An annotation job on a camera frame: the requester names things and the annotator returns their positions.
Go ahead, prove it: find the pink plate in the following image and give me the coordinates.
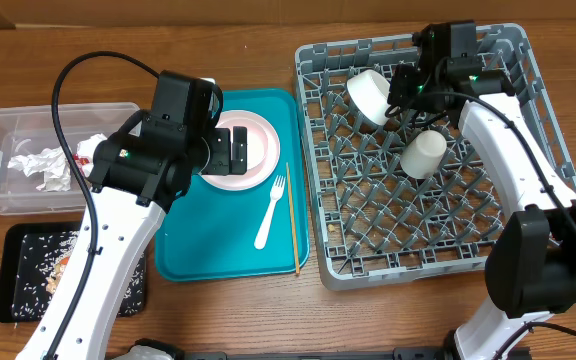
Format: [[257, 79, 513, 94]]
[[202, 110, 280, 191]]

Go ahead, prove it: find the small white bowl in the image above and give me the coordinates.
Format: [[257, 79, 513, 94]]
[[346, 69, 390, 126]]

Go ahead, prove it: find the white plastic fork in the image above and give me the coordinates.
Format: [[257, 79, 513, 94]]
[[254, 175, 286, 250]]

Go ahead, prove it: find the white cup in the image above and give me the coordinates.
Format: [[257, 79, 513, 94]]
[[400, 130, 447, 179]]

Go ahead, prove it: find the red snack wrapper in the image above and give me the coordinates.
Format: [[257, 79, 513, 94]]
[[73, 154, 91, 167]]

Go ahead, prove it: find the white paper ball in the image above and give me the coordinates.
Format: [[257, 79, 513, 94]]
[[7, 148, 71, 192]]

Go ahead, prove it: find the orange carrot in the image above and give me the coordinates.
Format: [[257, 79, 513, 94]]
[[45, 256, 70, 294]]

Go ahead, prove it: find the pink bowl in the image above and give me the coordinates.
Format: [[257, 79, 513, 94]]
[[217, 117, 270, 170]]

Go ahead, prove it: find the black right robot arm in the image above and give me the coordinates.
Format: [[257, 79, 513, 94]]
[[386, 21, 576, 359]]

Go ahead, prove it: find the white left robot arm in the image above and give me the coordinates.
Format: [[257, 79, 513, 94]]
[[18, 53, 247, 360]]

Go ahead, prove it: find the grey dishwasher rack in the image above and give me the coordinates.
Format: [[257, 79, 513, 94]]
[[293, 22, 576, 292]]

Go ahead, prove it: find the wooden chopstick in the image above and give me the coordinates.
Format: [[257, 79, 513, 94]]
[[286, 163, 300, 276]]

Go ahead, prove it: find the teal plastic tray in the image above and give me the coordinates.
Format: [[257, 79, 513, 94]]
[[155, 89, 309, 282]]

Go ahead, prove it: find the black tray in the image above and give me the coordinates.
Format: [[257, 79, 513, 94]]
[[0, 221, 148, 324]]

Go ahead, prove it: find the clear plastic bin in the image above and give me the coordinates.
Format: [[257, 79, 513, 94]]
[[0, 102, 139, 215]]

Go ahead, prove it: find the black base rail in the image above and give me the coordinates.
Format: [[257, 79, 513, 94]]
[[132, 339, 449, 360]]

